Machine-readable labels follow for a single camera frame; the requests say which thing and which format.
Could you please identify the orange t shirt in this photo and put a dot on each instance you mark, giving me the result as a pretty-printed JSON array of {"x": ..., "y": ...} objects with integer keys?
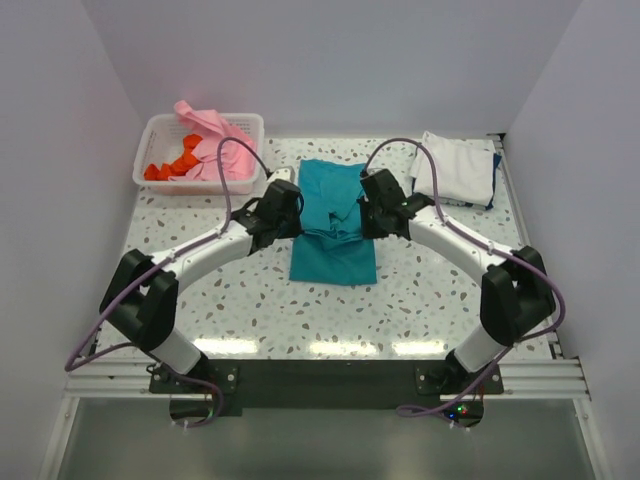
[{"x": 180, "y": 166}]

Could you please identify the folded white t shirt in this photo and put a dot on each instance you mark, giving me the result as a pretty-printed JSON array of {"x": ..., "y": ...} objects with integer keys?
[{"x": 442, "y": 148}]

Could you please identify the white plastic basket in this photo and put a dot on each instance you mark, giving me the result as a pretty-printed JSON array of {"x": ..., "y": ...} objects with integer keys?
[{"x": 162, "y": 142}]

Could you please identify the pink t shirt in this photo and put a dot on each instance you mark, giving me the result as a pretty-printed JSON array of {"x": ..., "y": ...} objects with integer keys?
[{"x": 237, "y": 163}]

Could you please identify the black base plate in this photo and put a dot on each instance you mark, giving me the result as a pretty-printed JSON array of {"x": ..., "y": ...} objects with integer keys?
[{"x": 228, "y": 387}]

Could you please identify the teal t shirt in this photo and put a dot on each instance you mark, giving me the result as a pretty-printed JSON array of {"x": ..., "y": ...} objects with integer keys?
[{"x": 332, "y": 249}]

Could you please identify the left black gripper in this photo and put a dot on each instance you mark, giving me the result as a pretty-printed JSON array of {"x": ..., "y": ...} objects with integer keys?
[{"x": 296, "y": 227}]

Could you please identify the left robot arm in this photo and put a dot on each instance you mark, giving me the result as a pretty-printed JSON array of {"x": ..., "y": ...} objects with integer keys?
[{"x": 141, "y": 300}]

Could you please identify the aluminium frame rail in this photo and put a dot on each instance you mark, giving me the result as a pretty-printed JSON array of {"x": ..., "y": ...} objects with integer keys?
[{"x": 537, "y": 368}]

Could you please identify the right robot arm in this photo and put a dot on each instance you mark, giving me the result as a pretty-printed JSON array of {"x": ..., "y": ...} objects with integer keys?
[{"x": 515, "y": 296}]

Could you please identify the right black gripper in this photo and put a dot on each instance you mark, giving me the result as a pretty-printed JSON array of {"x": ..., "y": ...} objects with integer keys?
[{"x": 368, "y": 231}]

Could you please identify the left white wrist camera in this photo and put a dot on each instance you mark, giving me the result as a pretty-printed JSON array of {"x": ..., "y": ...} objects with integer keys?
[{"x": 284, "y": 174}]

